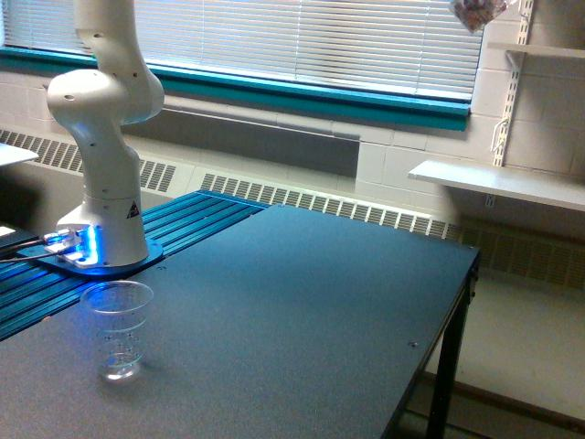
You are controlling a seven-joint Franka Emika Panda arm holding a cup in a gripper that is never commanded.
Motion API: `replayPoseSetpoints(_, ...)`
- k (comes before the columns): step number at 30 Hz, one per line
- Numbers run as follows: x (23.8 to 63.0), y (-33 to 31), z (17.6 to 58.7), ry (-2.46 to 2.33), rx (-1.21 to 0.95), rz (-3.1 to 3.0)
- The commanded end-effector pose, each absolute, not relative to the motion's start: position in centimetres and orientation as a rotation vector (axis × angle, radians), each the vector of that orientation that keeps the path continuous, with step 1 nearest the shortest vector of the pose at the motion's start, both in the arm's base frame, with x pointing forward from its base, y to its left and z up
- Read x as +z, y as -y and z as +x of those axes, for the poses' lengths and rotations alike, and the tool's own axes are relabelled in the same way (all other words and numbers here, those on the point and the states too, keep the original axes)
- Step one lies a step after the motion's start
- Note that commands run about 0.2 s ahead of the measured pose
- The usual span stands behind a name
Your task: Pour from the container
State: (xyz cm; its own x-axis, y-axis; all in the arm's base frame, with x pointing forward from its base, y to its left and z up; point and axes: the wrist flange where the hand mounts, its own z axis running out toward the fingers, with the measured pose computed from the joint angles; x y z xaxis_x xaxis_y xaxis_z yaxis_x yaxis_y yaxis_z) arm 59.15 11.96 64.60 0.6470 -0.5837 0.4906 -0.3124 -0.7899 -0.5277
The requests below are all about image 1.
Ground clear cup with candies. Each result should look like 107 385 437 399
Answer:
449 0 517 33

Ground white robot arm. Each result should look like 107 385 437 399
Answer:
47 1 165 270

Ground teal window sill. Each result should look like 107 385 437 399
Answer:
0 45 472 133

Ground clear plastic cup on table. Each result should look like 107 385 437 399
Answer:
80 280 154 382

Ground black table leg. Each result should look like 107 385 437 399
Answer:
425 257 480 438

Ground white window blinds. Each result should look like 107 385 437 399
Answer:
2 0 484 102

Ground baseboard radiator grille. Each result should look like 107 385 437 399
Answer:
0 128 585 290

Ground white box at left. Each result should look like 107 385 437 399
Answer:
0 144 38 167

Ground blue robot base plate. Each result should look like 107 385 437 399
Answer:
36 239 164 280

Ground black cables at base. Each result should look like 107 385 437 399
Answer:
0 233 60 263

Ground white lower wall shelf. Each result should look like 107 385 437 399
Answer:
409 159 584 212

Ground white wall shelf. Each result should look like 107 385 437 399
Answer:
488 42 585 59
409 159 584 212

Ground white shelf bracket rail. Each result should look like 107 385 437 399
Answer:
490 0 534 167

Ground white upper wall shelf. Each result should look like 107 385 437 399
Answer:
488 42 585 59

